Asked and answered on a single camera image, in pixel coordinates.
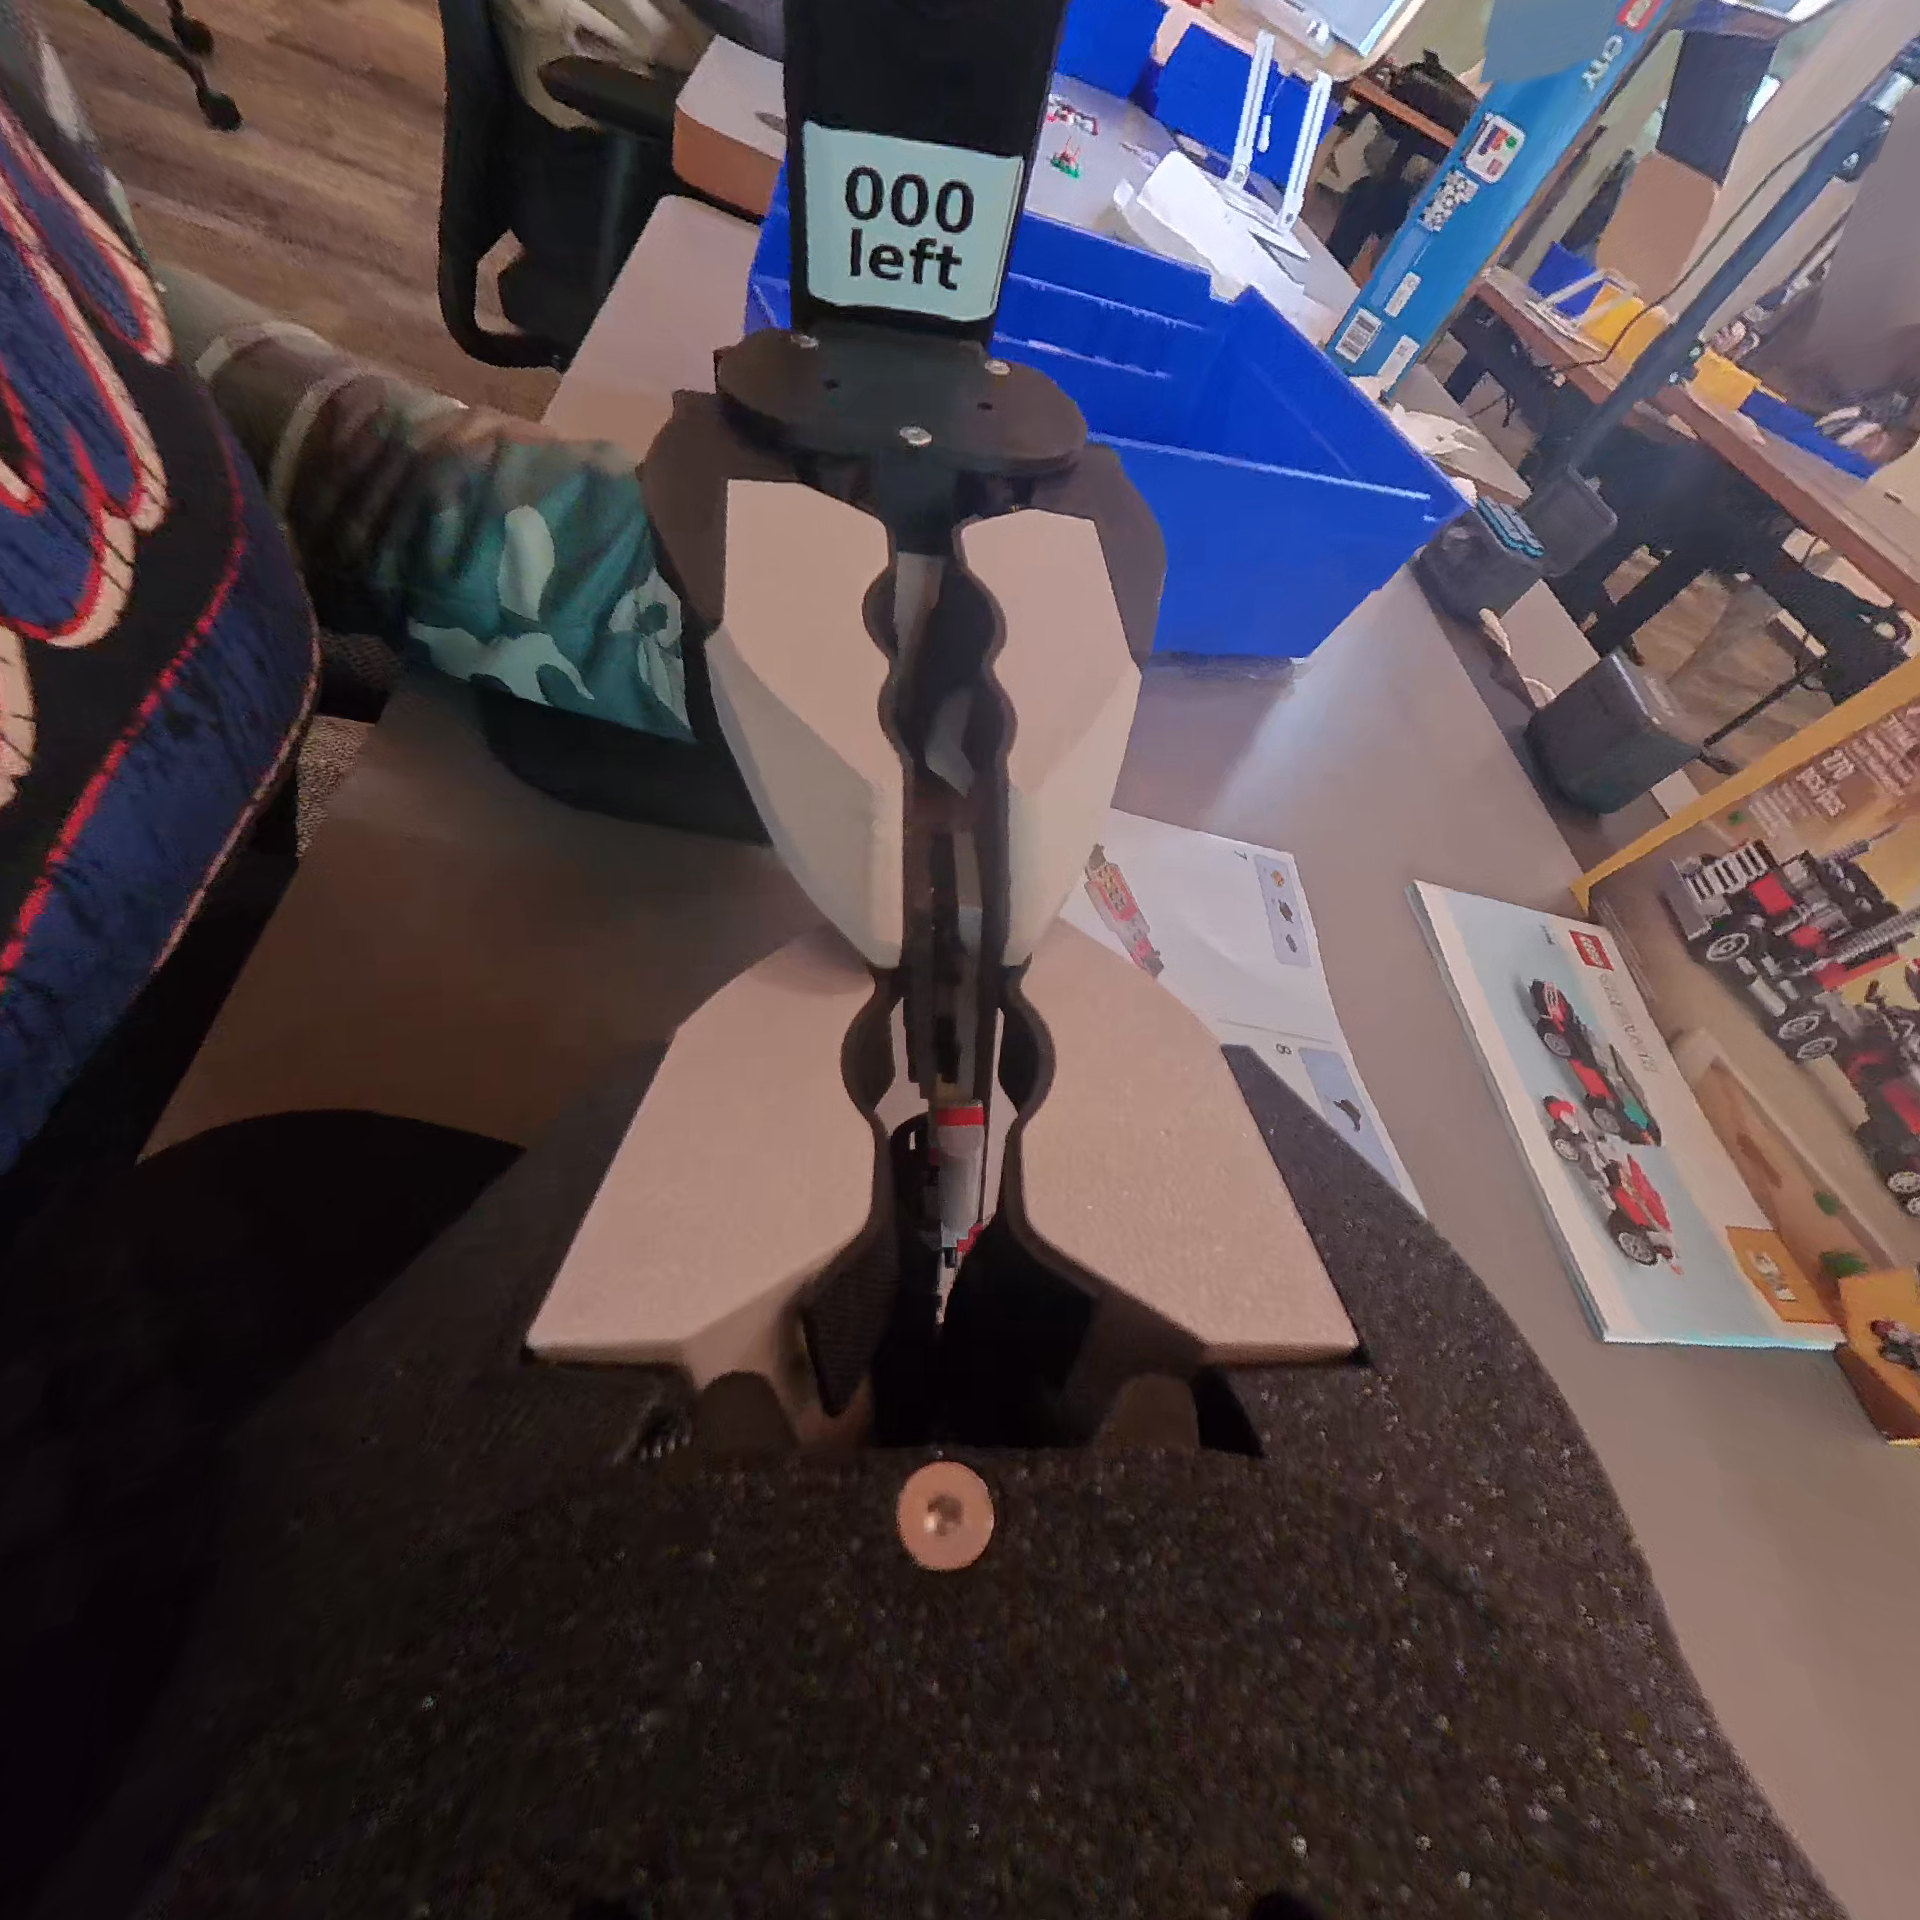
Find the wooden desk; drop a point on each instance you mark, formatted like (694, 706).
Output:
(1799, 495)

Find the row of blue bins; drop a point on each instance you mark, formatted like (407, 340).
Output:
(1201, 91)

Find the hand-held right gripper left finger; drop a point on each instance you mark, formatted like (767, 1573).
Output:
(720, 1184)

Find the blue plastic bin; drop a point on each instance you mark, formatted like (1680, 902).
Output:
(1245, 495)

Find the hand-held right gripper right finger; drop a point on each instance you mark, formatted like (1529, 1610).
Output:
(1184, 1184)

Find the black light stand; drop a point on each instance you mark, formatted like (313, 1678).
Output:
(1741, 271)

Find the open instruction booklet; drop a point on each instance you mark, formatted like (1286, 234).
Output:
(1201, 932)

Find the yellow cardboard set box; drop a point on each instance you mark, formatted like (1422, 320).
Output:
(1770, 932)

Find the person's left forearm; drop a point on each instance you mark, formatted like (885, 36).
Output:
(494, 586)

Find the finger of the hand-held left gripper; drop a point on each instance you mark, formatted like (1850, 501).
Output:
(795, 662)
(1065, 676)

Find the partly built lego car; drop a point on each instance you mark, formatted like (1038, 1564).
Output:
(943, 1037)

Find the dark grey cube case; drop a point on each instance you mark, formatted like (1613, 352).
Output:
(1627, 734)

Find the white paper bag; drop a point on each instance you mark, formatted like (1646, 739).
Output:
(1201, 212)

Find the clear booklet stand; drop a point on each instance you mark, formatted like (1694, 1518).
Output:
(1257, 119)

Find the tall blue cardboard box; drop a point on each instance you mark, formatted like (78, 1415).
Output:
(1441, 224)

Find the closed instruction booklet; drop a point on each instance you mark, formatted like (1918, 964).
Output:
(1485, 974)

